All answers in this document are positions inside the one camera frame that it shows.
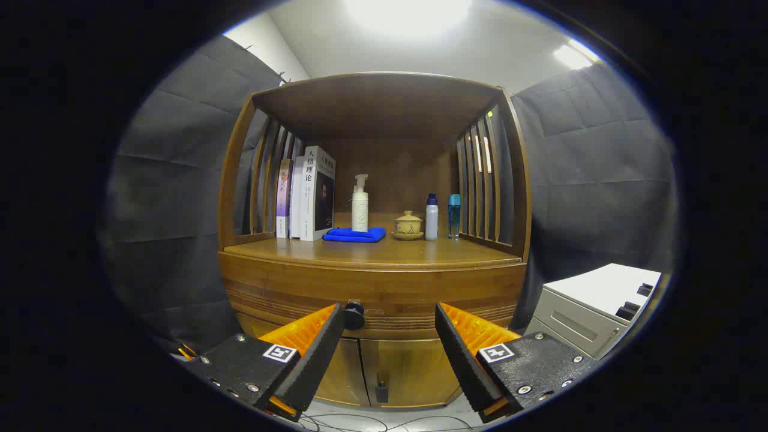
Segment white book with portrait cover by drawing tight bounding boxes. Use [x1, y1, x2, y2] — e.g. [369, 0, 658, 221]
[299, 146, 337, 242]

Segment white pump bottle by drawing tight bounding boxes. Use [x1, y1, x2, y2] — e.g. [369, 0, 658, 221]
[352, 174, 369, 233]

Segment round ceiling light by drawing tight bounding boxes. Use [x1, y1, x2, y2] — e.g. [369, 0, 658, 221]
[345, 0, 475, 37]

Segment brown wooden cabinet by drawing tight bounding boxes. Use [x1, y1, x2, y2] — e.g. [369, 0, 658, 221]
[217, 72, 533, 409]

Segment purple book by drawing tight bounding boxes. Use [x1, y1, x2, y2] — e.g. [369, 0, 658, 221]
[276, 158, 293, 239]

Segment black floor cables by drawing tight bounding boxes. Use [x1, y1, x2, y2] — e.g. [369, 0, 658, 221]
[294, 411, 481, 432]

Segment black drawer knob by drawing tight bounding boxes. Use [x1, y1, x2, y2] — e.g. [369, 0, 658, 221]
[343, 300, 365, 331]

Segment yellow lidded teacup with saucer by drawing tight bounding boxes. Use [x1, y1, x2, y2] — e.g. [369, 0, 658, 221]
[392, 210, 425, 241]

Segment thin white book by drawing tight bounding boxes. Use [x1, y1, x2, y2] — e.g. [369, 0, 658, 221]
[290, 156, 307, 239]

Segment grey and white cabinet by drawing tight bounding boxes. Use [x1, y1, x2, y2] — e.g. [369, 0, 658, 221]
[525, 263, 662, 361]

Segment blue folded cloth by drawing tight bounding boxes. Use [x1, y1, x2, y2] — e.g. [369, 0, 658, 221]
[322, 226, 387, 244]

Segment long ceiling light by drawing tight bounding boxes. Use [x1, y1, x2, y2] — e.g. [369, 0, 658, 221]
[552, 39, 601, 70]

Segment wooden countertop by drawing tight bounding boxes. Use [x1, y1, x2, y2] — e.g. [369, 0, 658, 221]
[222, 234, 523, 269]

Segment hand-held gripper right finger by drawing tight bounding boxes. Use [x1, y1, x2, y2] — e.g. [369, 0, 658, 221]
[434, 302, 601, 424]

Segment wooden drawer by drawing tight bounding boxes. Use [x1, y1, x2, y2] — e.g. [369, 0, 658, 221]
[218, 251, 529, 341]

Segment white bottle with blue cap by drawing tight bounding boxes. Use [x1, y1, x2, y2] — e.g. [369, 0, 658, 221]
[425, 193, 439, 242]

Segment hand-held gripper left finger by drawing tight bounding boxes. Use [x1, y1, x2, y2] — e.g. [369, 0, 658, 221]
[180, 303, 347, 422]

